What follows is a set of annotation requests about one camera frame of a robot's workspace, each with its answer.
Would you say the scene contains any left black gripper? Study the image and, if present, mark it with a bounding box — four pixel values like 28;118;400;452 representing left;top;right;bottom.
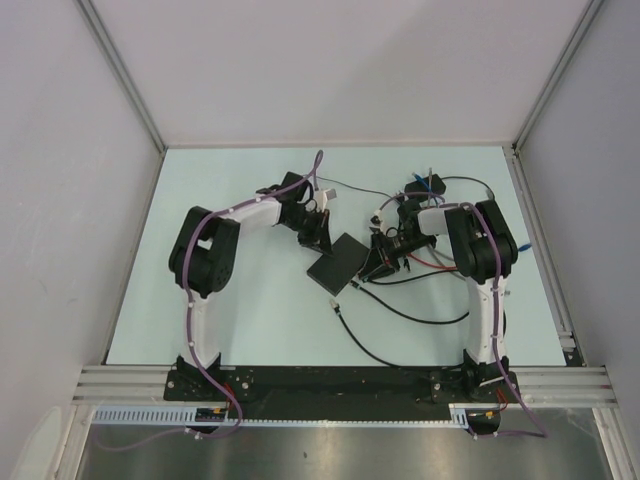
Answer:
281;208;332;257

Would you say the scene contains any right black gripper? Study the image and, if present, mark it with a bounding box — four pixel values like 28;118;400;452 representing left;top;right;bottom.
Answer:
360;232;433;283

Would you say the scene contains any thin black power cable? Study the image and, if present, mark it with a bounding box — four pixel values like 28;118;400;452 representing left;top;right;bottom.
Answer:
314;177;416;271

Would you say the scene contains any black network switch box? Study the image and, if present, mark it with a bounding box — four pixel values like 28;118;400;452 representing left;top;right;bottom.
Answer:
307;233;369;296

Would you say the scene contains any black ethernet cable teal boot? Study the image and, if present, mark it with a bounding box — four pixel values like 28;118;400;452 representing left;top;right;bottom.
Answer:
349;281;470;326

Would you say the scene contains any red ethernet cable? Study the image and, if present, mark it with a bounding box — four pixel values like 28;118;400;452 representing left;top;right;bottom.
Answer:
412;254;456;271

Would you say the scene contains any blue ethernet cable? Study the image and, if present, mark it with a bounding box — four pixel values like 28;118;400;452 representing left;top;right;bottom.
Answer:
409;169;532;251

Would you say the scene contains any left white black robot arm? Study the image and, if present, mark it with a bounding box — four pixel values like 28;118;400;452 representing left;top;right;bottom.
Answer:
168;172;336;400

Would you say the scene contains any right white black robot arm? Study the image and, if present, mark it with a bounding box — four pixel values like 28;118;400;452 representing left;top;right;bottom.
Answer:
358;199;518;401

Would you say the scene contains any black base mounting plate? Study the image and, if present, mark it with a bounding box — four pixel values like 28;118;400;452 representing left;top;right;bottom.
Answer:
164;365;524;421

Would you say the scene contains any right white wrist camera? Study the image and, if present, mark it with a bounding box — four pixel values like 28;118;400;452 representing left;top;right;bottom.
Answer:
370;214;385;231

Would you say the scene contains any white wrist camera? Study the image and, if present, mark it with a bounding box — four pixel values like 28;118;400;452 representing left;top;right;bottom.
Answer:
314;188;337;210
370;214;385;231

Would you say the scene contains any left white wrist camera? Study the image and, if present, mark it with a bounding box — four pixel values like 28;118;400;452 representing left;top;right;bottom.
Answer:
314;188;337;210

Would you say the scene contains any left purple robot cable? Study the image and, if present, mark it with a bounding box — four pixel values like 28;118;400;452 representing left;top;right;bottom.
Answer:
94;149;324;451

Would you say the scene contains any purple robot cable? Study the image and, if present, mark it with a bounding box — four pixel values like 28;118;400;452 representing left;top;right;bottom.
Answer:
374;192;549;441
94;149;324;451

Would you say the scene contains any loose black ethernet cable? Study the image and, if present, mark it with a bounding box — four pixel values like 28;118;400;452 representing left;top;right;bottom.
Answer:
329;298;509;369

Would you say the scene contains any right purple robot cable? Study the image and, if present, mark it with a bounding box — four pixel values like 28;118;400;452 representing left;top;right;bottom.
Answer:
374;192;549;441

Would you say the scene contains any white slotted cable duct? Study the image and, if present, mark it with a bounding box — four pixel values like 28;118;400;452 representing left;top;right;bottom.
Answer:
92;404;474;429

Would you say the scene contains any aluminium frame rail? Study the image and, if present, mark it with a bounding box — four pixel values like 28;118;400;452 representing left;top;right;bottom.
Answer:
72;364;174;404

